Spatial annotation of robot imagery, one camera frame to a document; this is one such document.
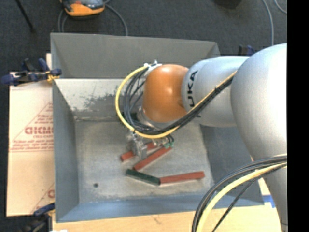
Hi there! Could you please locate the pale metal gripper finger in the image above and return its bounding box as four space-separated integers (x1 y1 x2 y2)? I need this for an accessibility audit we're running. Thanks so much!
137 144 149 160
126 132 140 153

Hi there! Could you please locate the red-brown flat block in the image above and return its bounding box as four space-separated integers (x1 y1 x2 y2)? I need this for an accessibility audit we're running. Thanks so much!
120 141 158 162
159 171 206 185
133 146 173 172

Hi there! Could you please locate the dark green flat block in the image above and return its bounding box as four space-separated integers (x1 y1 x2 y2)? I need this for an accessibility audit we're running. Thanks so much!
125 168 161 186

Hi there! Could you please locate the brown cardboard board, red print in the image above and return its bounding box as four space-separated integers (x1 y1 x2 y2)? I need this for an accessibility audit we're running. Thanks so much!
6 53 56 218

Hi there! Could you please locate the grey metal bin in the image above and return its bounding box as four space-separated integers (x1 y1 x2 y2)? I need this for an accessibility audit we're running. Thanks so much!
50 32 264 223

